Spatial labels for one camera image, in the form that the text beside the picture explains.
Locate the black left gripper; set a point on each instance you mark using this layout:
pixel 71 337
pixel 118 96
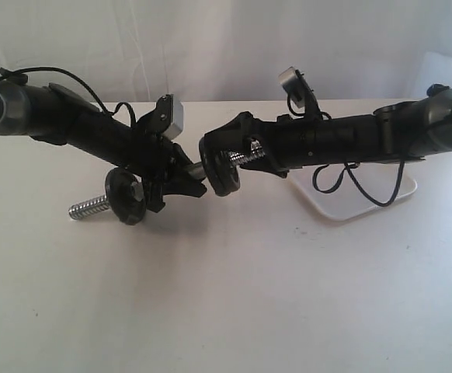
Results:
pixel 161 165

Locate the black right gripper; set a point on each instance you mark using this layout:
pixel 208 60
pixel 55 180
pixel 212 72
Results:
pixel 288 143

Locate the black weight plate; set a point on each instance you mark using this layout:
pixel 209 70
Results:
pixel 225 178
pixel 126 197
pixel 206 155

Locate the chrome threaded dumbbell bar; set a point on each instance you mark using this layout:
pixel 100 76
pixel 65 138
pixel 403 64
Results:
pixel 101 203

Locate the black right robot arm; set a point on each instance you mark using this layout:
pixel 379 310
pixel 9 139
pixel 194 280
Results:
pixel 405 131

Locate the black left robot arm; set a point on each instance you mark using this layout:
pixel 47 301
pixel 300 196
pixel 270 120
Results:
pixel 58 116

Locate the white curtain backdrop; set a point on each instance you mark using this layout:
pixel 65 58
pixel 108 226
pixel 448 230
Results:
pixel 234 50

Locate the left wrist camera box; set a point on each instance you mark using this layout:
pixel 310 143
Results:
pixel 166 119

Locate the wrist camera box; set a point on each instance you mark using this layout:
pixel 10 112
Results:
pixel 166 119
pixel 301 100

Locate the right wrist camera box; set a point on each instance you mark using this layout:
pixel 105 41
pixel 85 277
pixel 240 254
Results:
pixel 301 100

